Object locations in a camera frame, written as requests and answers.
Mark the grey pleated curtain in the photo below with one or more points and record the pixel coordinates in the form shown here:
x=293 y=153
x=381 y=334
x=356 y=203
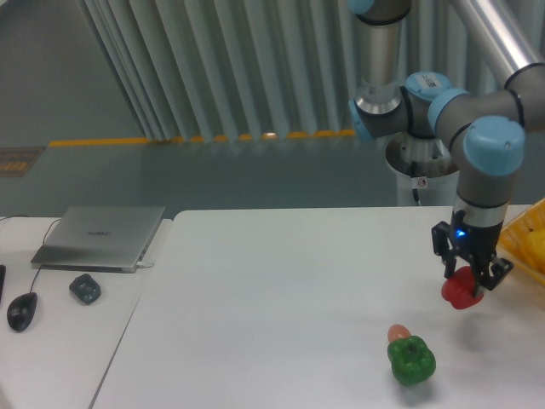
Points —
x=229 y=70

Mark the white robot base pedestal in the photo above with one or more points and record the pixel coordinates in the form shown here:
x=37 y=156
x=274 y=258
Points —
x=425 y=174

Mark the black computer mouse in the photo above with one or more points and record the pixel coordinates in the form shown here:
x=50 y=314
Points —
x=21 y=311

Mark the black device at left edge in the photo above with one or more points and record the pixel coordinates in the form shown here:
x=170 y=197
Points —
x=3 y=272

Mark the silver closed laptop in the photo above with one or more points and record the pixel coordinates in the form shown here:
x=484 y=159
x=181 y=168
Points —
x=111 y=239

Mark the pink sausage toy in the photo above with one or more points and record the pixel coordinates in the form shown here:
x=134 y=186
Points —
x=396 y=332

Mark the red bell pepper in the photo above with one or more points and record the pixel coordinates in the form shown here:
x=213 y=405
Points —
x=458 y=289

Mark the yellow wicker basket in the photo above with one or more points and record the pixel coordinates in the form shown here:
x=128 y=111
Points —
x=513 y=233

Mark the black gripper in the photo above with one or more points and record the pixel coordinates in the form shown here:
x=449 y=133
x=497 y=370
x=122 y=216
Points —
x=474 y=232

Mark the dark green bell pepper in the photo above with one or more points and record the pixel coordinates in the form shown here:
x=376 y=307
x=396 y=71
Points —
x=86 y=289

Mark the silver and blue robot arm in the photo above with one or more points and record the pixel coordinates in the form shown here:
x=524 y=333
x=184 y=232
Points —
x=484 y=135

